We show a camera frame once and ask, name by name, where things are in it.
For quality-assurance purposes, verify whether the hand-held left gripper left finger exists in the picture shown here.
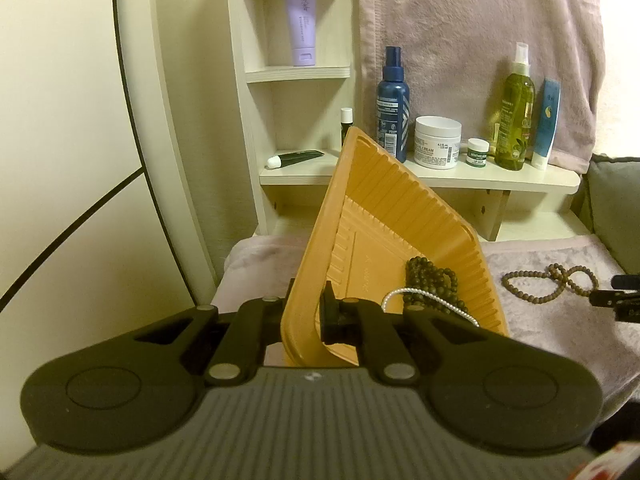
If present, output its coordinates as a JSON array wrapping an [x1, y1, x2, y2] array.
[[134, 277, 297, 386]]

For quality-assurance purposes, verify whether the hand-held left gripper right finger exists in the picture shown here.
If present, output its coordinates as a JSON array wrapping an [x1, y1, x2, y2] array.
[[319, 281, 507, 384]]

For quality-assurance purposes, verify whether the white pearl strand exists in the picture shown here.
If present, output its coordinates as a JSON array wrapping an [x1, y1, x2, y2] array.
[[381, 287, 481, 329]]

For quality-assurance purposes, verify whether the brown wooden bead necklace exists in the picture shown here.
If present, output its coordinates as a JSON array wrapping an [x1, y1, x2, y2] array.
[[501, 263, 600, 307]]

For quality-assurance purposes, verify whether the orange plastic tray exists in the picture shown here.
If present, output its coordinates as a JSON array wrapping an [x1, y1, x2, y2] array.
[[281, 126, 511, 368]]

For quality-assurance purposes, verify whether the dark bead necklace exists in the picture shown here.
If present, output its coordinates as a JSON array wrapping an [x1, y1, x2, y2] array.
[[404, 256, 472, 317]]

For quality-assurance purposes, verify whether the grey cushion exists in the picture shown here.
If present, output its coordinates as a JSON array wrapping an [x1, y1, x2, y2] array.
[[570, 152, 640, 275]]

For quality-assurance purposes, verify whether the pink towel mat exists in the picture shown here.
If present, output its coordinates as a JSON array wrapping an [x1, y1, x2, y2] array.
[[210, 235, 640, 413]]

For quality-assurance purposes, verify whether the dark green tube white cap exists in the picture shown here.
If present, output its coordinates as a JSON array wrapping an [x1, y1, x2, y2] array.
[[266, 150, 326, 169]]

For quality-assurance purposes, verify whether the red and white packaging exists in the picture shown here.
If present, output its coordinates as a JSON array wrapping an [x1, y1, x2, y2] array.
[[575, 441, 640, 480]]

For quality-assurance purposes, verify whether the blue cosmetic tube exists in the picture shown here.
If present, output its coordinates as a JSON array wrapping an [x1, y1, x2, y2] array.
[[531, 78, 562, 170]]

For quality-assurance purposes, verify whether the yellow-green spray bottle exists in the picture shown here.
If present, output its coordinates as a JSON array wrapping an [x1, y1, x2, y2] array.
[[494, 41, 536, 171]]

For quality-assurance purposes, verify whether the small green jar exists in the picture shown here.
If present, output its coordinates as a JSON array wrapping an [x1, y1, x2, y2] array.
[[466, 138, 490, 167]]

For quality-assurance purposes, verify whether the white cream jar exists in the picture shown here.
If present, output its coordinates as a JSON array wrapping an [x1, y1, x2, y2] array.
[[414, 116, 462, 170]]

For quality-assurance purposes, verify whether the white wooden shelf unit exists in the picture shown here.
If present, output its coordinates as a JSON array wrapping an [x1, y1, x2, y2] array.
[[225, 0, 583, 242]]

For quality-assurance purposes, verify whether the dark blue spray bottle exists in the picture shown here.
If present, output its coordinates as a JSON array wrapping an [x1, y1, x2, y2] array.
[[376, 46, 412, 163]]

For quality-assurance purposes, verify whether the round white-framed mirror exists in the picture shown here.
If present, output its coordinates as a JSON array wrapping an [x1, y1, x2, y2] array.
[[0, 0, 221, 321]]

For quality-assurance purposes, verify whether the purple cosmetic tube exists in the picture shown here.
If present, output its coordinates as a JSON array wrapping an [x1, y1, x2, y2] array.
[[281, 0, 318, 67]]

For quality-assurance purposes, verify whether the pink hanging towel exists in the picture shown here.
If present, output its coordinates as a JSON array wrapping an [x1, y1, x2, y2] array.
[[352, 0, 607, 173]]

